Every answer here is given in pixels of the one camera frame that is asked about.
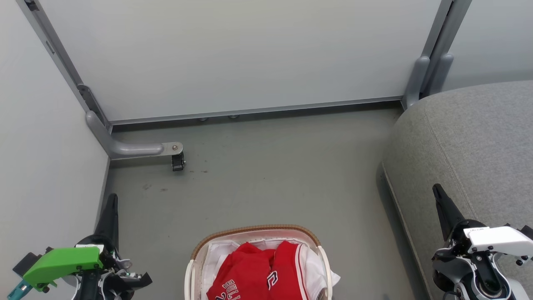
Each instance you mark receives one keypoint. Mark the grey metal partition post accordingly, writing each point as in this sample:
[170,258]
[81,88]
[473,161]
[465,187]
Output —
[445,25]
[62,62]

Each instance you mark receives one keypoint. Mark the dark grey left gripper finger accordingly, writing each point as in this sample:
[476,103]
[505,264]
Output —
[110,218]

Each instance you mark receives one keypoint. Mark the white laundry basket brown rim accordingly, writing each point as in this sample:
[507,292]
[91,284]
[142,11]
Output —
[200,254]

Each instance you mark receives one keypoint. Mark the white cloth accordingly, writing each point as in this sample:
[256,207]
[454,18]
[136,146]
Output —
[318,275]

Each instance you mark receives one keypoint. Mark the red basketball jersey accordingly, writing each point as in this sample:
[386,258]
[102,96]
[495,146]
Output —
[243,277]

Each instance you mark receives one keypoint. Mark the grey partition foot long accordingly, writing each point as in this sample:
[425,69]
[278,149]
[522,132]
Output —
[125,148]

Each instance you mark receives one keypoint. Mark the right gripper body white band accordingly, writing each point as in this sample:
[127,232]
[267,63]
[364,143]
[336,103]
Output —
[499,241]

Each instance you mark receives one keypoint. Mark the black caster wheel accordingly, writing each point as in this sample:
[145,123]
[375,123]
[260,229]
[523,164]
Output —
[178,162]

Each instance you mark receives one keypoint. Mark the grey fabric sofa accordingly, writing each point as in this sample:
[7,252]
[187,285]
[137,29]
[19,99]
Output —
[479,146]

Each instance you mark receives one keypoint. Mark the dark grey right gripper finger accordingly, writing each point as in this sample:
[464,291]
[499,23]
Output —
[446,210]

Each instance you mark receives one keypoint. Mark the grey partition foot upright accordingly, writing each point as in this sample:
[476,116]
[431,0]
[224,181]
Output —
[441,71]
[416,79]

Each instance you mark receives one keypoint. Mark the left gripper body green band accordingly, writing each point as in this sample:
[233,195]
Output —
[62,262]

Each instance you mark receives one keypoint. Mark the grey metal partition rail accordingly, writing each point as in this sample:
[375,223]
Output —
[250,111]

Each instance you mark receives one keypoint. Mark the red shorts white stripes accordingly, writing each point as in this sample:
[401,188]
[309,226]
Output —
[287,268]

